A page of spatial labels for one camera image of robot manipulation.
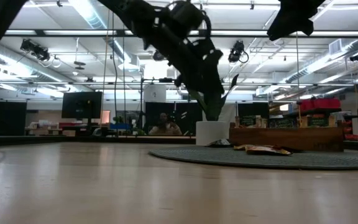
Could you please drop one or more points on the black overhead camera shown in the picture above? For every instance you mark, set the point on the black overhead camera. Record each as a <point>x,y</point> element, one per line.
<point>159,56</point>

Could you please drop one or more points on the wooden tea organiser tray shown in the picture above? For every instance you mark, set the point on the wooden tea organiser tray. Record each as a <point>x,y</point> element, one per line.
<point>286,140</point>

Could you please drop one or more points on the metal shelf with red bins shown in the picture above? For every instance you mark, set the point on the metal shelf with red bins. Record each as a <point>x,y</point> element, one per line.
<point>319,104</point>

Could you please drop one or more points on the black aluminium table frame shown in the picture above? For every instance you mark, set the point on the black aluminium table frame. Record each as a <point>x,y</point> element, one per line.
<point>73,140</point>

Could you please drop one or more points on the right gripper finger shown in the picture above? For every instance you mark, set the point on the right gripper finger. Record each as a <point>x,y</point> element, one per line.
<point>291,18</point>

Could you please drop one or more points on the green plant in white pot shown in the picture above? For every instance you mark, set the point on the green plant in white pot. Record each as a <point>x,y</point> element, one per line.
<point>211,133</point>

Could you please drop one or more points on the person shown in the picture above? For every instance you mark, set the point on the person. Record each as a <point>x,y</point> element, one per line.
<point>165,129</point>

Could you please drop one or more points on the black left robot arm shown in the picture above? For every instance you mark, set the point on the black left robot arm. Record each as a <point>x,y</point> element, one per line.
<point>141,18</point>

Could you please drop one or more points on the black ceiling-mounted device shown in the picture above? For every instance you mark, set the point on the black ceiling-mounted device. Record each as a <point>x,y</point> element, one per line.
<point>36,49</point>
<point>236,51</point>
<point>356,57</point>

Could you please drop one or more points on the green tea packet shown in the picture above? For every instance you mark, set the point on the green tea packet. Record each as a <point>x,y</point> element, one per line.
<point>249,120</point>

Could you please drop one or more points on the black monitor on stand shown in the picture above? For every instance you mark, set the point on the black monitor on stand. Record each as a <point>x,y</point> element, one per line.
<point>81,104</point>

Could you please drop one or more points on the grey round woven placemat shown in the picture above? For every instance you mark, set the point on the grey round woven placemat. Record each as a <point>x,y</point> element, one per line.
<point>291,161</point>

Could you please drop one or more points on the cluttered work table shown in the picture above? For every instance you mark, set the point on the cluttered work table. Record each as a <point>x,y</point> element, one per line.
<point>45,126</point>

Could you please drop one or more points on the dark blue tea packet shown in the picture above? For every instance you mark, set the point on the dark blue tea packet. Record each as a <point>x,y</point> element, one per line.
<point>219,143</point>
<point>283,123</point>

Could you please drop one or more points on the white square sign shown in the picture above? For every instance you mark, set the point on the white square sign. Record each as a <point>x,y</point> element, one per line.
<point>154,93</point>

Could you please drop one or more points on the black partition panel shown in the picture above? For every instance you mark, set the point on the black partition panel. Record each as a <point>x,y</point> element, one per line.
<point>2,118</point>
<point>179,109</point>
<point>253,109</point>

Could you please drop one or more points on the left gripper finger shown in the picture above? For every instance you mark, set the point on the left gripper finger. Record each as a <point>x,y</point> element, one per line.
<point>202,77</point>
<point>217,77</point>

